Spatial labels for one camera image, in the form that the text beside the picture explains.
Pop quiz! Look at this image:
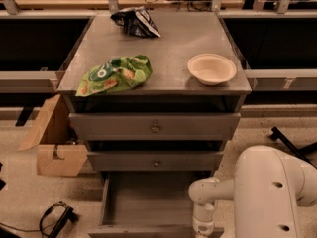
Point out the grey drawer cabinet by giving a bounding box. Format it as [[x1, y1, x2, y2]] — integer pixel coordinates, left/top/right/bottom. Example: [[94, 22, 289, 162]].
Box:
[[56, 10, 253, 183]]

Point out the grey drawer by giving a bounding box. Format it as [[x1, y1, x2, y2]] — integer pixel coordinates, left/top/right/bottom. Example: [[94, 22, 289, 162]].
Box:
[[87, 171, 225, 238], [69, 113, 240, 141], [87, 151, 223, 171]]

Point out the white paper bowl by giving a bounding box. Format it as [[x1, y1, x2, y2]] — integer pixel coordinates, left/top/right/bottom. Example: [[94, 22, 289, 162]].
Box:
[[187, 54, 238, 86]]

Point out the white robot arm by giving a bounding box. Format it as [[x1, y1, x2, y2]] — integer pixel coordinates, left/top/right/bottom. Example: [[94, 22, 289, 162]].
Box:
[[188, 146, 317, 238]]

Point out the brown cardboard box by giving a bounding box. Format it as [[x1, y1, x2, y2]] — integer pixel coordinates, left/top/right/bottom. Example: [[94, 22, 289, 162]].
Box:
[[18, 94, 87, 177]]

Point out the green chip bag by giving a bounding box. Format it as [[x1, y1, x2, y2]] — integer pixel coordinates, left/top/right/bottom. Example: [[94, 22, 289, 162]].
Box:
[[76, 55, 153, 97]]

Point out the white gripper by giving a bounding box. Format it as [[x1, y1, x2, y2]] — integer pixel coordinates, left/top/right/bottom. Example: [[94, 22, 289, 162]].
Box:
[[188, 177, 219, 238]]

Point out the black metal stand leg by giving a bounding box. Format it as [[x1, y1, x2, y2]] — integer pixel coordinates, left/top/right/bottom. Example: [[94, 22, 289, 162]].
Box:
[[270, 127, 317, 166]]

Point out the grey bottom drawer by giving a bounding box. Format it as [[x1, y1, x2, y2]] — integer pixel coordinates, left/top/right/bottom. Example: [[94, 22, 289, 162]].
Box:
[[87, 171, 225, 238]]

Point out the dark blue chip bag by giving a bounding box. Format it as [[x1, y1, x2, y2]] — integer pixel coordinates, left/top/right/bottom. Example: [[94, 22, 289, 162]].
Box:
[[110, 6, 161, 38]]

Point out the grey middle drawer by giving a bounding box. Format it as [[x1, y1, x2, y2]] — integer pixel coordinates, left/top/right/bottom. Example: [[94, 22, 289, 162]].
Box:
[[87, 151, 223, 171]]

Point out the grey top drawer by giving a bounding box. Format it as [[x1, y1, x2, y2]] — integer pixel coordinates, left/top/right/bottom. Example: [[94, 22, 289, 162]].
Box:
[[69, 113, 240, 141]]

